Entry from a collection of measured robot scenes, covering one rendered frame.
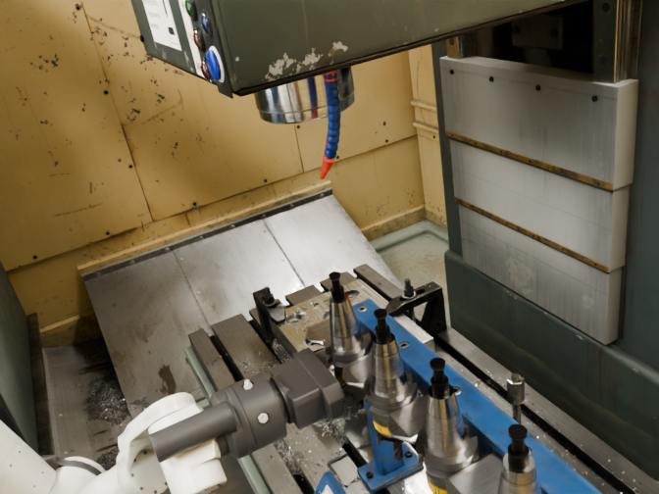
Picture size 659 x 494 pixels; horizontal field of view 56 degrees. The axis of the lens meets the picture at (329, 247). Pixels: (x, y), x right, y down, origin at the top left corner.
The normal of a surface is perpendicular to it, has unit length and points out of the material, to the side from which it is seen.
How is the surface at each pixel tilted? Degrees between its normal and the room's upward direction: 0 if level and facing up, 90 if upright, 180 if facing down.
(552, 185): 90
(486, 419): 0
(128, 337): 24
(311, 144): 90
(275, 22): 90
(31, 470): 72
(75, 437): 17
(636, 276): 90
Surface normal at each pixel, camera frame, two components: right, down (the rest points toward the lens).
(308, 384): -0.16, -0.88
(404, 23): 0.44, 0.35
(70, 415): 0.11, -0.93
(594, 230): -0.90, 0.32
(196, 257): 0.03, -0.65
